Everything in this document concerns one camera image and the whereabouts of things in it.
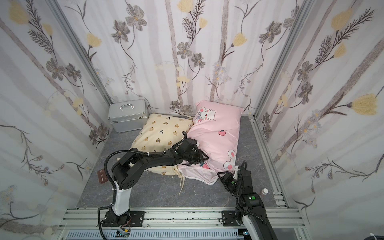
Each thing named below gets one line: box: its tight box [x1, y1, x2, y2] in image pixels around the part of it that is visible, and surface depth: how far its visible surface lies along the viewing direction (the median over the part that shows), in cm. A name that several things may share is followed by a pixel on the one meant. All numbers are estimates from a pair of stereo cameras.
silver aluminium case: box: [107, 99, 148, 133], surface depth 106 cm
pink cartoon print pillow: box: [178, 100, 244, 185], surface depth 94 cm
